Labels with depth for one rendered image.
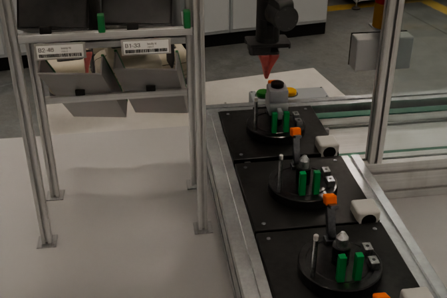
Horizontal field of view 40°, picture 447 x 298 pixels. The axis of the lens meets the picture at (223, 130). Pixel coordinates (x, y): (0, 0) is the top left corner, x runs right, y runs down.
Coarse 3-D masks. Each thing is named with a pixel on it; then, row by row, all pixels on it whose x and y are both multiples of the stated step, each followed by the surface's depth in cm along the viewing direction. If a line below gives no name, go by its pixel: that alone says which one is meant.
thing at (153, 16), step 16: (112, 0) 112; (128, 0) 112; (144, 0) 112; (160, 0) 112; (176, 0) 119; (112, 16) 113; (128, 16) 113; (144, 16) 112; (160, 16) 112; (176, 16) 120
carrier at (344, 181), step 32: (288, 160) 135; (320, 160) 135; (256, 192) 124; (288, 192) 121; (320, 192) 121; (352, 192) 124; (256, 224) 115; (288, 224) 115; (320, 224) 115; (352, 224) 116
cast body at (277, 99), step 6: (270, 84) 143; (276, 84) 140; (282, 84) 141; (270, 90) 140; (276, 90) 140; (282, 90) 140; (288, 90) 140; (270, 96) 140; (276, 96) 140; (282, 96) 140; (270, 102) 141; (276, 102) 141; (282, 102) 141; (270, 108) 141; (276, 108) 141; (282, 108) 141; (270, 114) 142; (282, 114) 140
